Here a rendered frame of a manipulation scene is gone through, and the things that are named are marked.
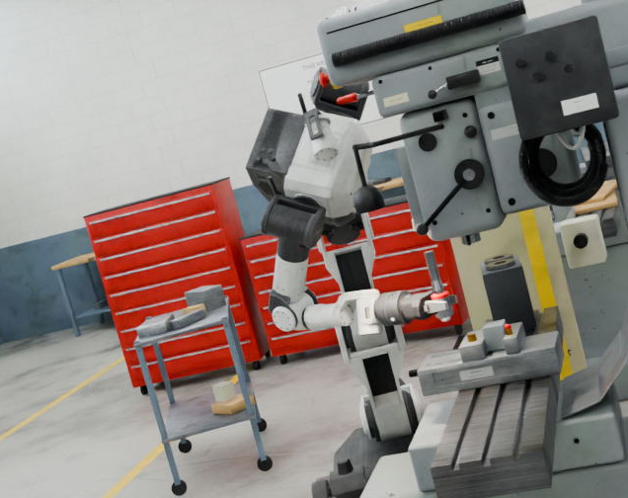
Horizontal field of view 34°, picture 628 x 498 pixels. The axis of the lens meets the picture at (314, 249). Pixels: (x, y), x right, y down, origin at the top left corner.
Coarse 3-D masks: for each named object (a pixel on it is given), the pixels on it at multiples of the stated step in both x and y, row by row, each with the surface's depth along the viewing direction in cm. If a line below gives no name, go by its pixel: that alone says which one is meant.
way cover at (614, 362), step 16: (624, 320) 263; (624, 336) 254; (608, 352) 262; (624, 352) 244; (592, 368) 266; (608, 368) 250; (576, 384) 260; (592, 384) 252; (608, 384) 239; (576, 400) 248; (592, 400) 241
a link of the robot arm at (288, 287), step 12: (276, 264) 285; (288, 264) 282; (300, 264) 283; (276, 276) 287; (288, 276) 284; (300, 276) 285; (276, 288) 288; (288, 288) 286; (300, 288) 289; (276, 300) 289; (288, 300) 288; (276, 312) 290; (288, 312) 288; (276, 324) 292; (288, 324) 289
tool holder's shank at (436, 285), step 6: (426, 252) 263; (432, 252) 262; (426, 258) 263; (432, 258) 262; (432, 264) 262; (432, 270) 262; (432, 276) 263; (438, 276) 263; (432, 282) 263; (438, 282) 263; (432, 288) 263; (438, 288) 262
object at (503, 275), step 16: (496, 256) 319; (512, 256) 314; (496, 272) 300; (512, 272) 300; (496, 288) 301; (512, 288) 300; (496, 304) 302; (512, 304) 301; (528, 304) 301; (512, 320) 302; (528, 320) 301
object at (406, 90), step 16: (480, 48) 235; (496, 48) 233; (432, 64) 238; (448, 64) 237; (464, 64) 236; (480, 64) 235; (496, 64) 234; (384, 80) 241; (400, 80) 240; (416, 80) 239; (432, 80) 238; (496, 80) 235; (384, 96) 242; (400, 96) 241; (416, 96) 240; (448, 96) 238; (464, 96) 238; (384, 112) 242; (400, 112) 242
